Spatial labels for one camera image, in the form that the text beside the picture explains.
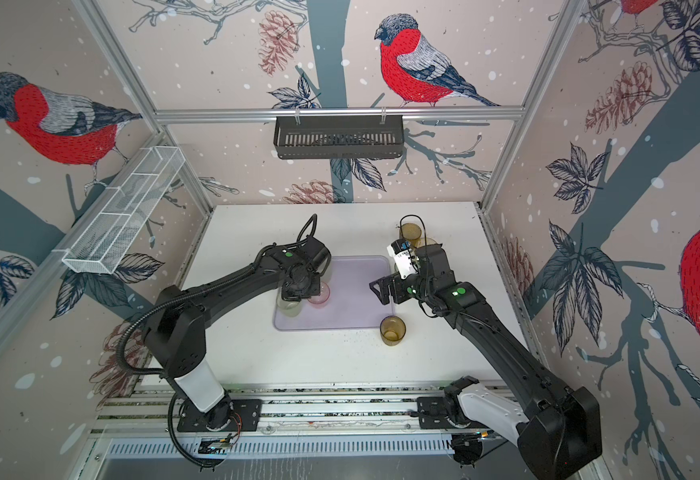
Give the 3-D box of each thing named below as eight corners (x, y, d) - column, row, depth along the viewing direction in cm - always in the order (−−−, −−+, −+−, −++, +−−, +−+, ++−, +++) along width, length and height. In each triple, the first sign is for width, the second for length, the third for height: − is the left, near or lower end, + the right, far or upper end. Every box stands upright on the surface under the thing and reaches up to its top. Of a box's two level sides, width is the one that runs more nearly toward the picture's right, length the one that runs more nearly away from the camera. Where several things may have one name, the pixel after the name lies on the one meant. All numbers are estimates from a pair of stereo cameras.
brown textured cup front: (380, 345, 86) (381, 337, 81) (379, 324, 91) (380, 315, 86) (404, 345, 86) (407, 337, 81) (402, 324, 90) (404, 315, 86)
